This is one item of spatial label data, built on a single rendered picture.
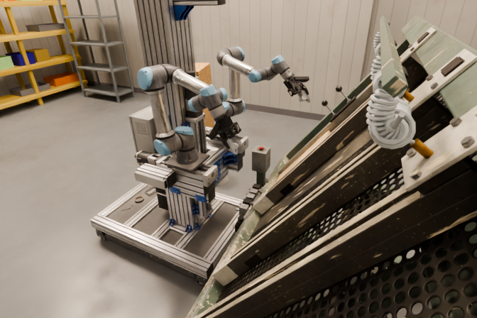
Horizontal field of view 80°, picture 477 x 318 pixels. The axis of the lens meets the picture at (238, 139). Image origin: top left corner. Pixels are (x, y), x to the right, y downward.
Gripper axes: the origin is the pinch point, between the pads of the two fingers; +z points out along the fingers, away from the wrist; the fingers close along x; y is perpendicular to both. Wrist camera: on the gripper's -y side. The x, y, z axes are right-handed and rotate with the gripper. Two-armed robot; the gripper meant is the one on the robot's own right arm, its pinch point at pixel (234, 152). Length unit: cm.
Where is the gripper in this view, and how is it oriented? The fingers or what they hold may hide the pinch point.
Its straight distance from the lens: 145.1
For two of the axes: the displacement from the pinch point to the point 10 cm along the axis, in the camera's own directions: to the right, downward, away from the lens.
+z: 4.3, 8.8, 2.0
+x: 4.6, -4.1, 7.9
